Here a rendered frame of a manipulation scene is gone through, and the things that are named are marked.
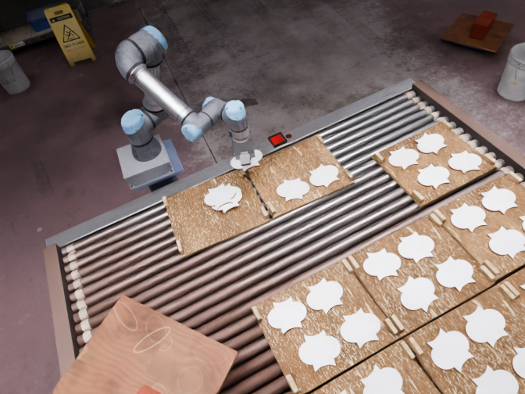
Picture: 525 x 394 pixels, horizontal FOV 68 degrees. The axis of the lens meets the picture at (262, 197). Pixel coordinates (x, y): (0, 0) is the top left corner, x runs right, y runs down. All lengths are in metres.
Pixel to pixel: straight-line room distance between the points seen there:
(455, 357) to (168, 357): 0.94
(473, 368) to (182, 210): 1.27
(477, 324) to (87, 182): 3.02
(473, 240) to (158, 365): 1.25
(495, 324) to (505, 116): 2.45
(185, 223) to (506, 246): 1.30
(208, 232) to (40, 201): 2.23
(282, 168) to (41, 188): 2.47
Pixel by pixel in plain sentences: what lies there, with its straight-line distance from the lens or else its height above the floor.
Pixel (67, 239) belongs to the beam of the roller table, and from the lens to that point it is 2.01.
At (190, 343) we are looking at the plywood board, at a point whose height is 1.04.
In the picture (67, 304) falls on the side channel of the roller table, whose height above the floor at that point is 0.94.
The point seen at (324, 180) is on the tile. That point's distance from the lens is 1.80.
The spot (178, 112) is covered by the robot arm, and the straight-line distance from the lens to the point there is 1.56.
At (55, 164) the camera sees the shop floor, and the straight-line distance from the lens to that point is 3.95.
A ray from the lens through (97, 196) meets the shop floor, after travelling 3.45.
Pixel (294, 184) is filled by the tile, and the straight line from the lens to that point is 1.79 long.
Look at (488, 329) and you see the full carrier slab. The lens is 1.57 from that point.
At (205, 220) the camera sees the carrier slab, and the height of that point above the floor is 0.94.
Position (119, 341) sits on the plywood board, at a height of 1.04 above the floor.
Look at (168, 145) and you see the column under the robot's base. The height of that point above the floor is 0.87.
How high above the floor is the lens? 2.33
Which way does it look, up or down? 52 degrees down
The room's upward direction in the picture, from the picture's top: 12 degrees counter-clockwise
